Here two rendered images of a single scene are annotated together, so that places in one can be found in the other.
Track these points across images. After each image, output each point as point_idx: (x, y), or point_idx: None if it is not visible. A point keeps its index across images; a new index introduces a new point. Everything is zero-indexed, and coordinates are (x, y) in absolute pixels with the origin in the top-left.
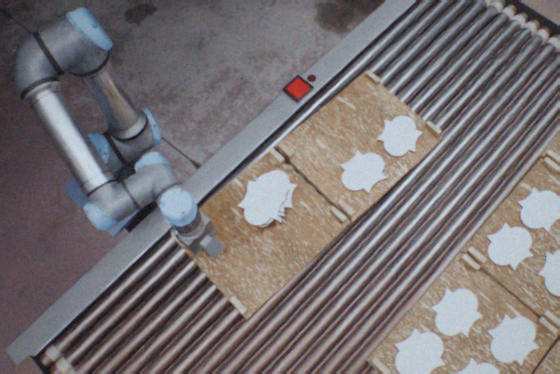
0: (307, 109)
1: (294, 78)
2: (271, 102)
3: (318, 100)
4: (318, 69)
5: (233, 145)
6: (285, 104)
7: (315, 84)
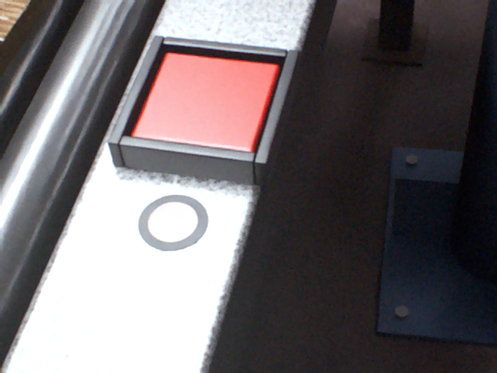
0: (87, 45)
1: (268, 129)
2: (313, 1)
3: (47, 111)
4: (162, 303)
5: None
6: (231, 25)
7: (123, 197)
